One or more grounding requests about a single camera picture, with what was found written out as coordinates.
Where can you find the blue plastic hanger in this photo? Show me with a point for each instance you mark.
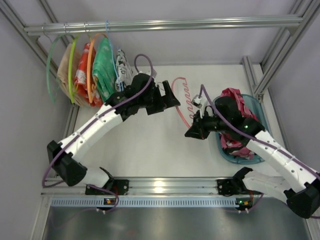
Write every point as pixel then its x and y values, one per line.
pixel 113 57

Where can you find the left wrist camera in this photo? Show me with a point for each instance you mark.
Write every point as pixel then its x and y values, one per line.
pixel 154 74

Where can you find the pink camouflage trousers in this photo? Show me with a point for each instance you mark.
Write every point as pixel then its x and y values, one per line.
pixel 231 148

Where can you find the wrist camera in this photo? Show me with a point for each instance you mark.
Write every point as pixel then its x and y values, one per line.
pixel 199 101
pixel 154 74

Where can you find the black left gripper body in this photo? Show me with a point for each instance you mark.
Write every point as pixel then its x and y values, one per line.
pixel 162 98

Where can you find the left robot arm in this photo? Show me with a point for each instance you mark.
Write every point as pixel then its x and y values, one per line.
pixel 65 157

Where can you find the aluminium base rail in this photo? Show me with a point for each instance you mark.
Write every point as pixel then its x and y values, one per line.
pixel 149 187

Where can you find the grey slotted cable duct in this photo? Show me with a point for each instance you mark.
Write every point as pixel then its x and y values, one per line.
pixel 146 202

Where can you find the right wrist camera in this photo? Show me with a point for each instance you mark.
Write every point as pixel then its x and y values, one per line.
pixel 199 101

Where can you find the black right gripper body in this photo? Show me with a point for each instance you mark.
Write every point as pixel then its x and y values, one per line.
pixel 201 124

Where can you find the orange patterned garment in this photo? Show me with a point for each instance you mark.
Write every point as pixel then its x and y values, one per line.
pixel 80 80

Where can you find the green patterned garment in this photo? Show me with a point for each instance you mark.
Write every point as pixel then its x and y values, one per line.
pixel 103 69

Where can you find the beige garment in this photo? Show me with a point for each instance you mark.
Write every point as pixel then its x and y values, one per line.
pixel 63 71

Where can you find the teal plastic bin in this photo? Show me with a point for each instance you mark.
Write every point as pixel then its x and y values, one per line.
pixel 257 109

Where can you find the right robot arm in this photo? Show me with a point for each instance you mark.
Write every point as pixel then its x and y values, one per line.
pixel 298 185

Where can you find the orange plastic hanger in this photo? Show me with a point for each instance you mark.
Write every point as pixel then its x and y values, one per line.
pixel 91 86

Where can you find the black white patterned garment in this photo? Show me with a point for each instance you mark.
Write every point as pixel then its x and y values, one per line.
pixel 124 71

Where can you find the aluminium hanging rail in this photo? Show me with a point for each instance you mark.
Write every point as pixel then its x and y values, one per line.
pixel 264 21

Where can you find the pink plastic hanger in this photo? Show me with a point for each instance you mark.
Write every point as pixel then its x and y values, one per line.
pixel 188 100

